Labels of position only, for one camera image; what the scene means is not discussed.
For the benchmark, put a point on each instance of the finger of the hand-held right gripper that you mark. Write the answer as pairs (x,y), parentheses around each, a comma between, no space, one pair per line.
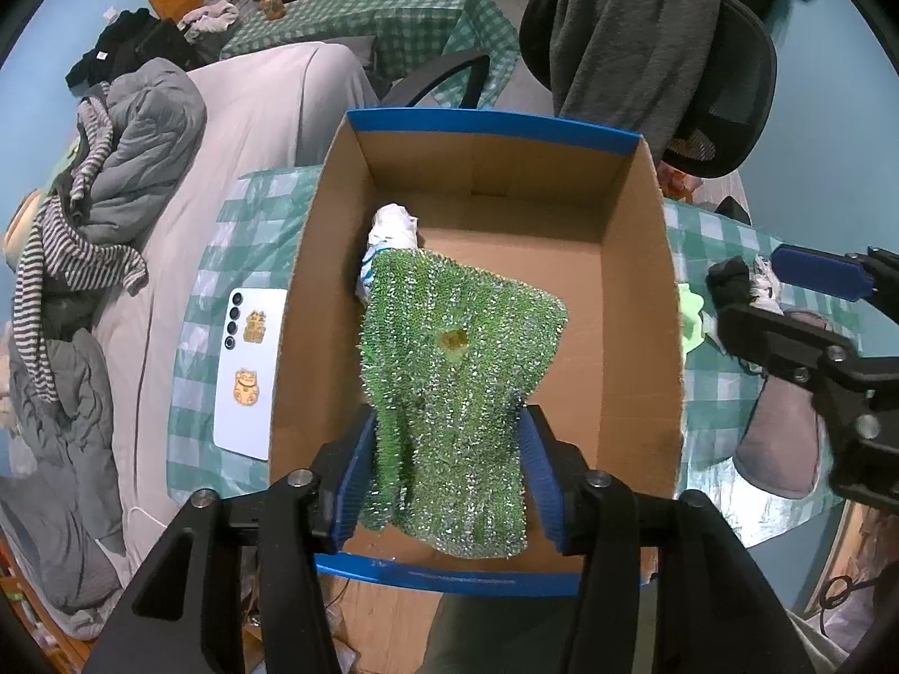
(815,272)
(779,340)

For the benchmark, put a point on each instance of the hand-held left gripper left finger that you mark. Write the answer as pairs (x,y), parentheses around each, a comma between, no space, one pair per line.
(355,479)

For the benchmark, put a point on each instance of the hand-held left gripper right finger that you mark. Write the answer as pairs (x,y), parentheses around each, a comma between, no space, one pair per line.
(538,479)

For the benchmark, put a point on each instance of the black sock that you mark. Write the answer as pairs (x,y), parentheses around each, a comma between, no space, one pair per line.
(730,282)

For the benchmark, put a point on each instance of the green tinsel scrubbing cloth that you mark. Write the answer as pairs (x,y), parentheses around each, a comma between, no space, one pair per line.
(456,407)

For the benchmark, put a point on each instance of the blue-sided cardboard box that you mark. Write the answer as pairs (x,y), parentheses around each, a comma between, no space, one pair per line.
(491,175)

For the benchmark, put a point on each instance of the white patterned sock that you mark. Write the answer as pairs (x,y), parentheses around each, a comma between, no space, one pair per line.
(765,289)

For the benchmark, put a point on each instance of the light green cloth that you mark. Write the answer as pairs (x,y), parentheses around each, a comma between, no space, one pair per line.
(692,323)

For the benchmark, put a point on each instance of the grey slipper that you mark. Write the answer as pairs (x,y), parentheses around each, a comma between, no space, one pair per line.
(779,442)

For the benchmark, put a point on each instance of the orange yellow toy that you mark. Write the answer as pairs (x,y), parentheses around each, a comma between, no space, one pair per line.
(678,184)

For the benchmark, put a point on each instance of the white smartphone with gold stickers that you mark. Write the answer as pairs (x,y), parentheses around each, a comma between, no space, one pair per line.
(240,358)

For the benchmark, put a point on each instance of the black mesh office chair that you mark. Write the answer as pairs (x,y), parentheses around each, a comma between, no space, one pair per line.
(741,84)

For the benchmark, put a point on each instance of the white rolled sock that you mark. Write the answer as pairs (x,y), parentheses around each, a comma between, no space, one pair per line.
(390,226)

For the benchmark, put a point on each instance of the green checked plastic tablecloth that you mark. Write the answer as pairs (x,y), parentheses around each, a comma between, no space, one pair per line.
(211,253)

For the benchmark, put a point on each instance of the grey fleece garment striped cuffs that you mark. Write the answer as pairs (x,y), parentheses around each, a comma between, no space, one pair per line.
(618,49)

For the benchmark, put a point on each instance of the grey white striped garment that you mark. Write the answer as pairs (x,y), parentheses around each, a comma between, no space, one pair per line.
(49,246)

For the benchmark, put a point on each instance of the grey quilted jacket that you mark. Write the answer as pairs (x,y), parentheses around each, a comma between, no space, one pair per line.
(144,126)

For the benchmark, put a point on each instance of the beige round object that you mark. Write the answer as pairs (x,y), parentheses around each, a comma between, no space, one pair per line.
(20,225)

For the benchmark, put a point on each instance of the table with green checked cloth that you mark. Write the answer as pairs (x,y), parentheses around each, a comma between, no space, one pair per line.
(393,21)

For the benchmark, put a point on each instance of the amber bottle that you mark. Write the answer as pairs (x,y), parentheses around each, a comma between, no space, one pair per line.
(272,5)

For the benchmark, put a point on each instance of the grey white clothes pile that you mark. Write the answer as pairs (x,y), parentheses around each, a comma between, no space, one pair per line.
(211,14)

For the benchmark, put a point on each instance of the black clothes pile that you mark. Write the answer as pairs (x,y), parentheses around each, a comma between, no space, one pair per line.
(133,42)

